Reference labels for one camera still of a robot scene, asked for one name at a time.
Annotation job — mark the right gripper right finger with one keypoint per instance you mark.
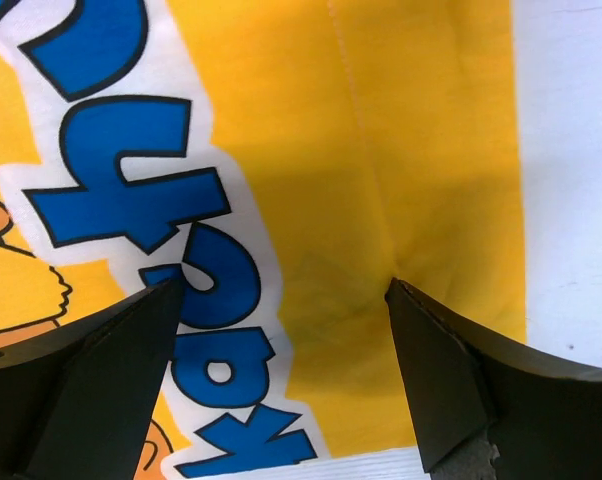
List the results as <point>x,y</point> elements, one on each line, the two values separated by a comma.
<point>484,406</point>

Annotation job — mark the yellow printed cloth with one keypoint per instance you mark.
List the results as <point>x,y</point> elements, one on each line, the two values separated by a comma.
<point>285,160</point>

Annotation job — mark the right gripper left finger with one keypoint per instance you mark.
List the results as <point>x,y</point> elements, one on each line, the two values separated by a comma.
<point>76,402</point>

